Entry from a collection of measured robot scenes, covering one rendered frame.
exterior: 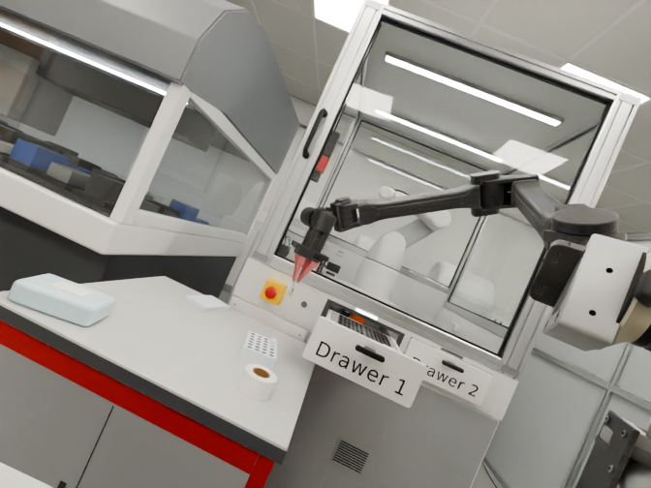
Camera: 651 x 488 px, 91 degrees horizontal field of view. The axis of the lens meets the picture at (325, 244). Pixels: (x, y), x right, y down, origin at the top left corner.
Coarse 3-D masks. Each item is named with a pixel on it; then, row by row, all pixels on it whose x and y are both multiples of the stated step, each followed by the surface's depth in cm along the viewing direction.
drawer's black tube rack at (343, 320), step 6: (342, 318) 107; (342, 324) 96; (348, 324) 100; (354, 324) 104; (360, 324) 109; (354, 330) 96; (360, 330) 100; (366, 330) 105; (372, 330) 108; (366, 336) 95; (372, 336) 99; (378, 336) 103; (384, 336) 108; (378, 342) 95; (384, 342) 98
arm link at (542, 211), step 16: (512, 176) 80; (528, 176) 78; (480, 192) 84; (496, 192) 81; (512, 192) 78; (528, 192) 71; (544, 192) 69; (496, 208) 82; (528, 208) 65; (544, 208) 60; (560, 208) 51; (576, 208) 50; (592, 208) 48; (544, 224) 55; (560, 224) 46; (576, 224) 44; (592, 224) 44; (608, 224) 43
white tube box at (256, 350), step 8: (248, 336) 84; (256, 336) 86; (248, 344) 79; (256, 344) 81; (264, 344) 84; (240, 352) 77; (248, 352) 76; (256, 352) 76; (264, 352) 78; (272, 352) 81; (240, 360) 76; (248, 360) 76; (256, 360) 76; (264, 360) 77; (272, 360) 77
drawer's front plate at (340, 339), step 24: (312, 336) 80; (336, 336) 79; (360, 336) 79; (312, 360) 80; (336, 360) 79; (360, 360) 79; (408, 360) 78; (360, 384) 78; (384, 384) 78; (408, 384) 78
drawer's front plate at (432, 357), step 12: (408, 348) 109; (420, 348) 109; (432, 348) 109; (420, 360) 109; (432, 360) 108; (456, 360) 108; (444, 372) 108; (456, 372) 108; (468, 372) 107; (480, 372) 107; (444, 384) 108; (456, 384) 107; (468, 384) 107; (480, 384) 107; (468, 396) 107; (480, 396) 107
